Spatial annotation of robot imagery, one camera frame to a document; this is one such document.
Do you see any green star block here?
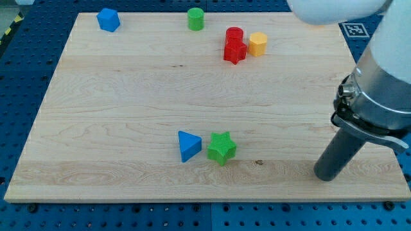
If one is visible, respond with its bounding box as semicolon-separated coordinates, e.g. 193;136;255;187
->
207;132;237;166

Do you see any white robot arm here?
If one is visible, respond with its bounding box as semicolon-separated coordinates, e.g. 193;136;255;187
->
288;0;410;152

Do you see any blue triangle block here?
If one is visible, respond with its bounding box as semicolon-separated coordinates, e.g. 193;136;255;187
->
178;131;202;162

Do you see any red star block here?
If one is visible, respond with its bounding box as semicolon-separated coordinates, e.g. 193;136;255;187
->
223;40;247;65

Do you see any light wooden board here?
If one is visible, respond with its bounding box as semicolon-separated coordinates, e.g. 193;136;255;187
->
4;13;410;203

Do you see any red cylinder block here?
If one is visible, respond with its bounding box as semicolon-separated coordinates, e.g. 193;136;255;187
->
225;26;243;43

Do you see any yellow hexagon block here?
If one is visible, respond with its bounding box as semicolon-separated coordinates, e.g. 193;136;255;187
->
248;32;268;56

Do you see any green cylinder block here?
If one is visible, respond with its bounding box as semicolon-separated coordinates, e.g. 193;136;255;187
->
187;8;204;31

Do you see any blue pentagon block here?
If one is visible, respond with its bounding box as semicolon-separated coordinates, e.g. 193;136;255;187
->
96;8;120;32

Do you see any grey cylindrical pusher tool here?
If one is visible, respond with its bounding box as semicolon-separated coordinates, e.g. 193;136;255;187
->
313;128;365;182

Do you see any white fiducial marker tag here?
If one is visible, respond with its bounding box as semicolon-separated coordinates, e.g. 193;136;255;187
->
342;22;369;38

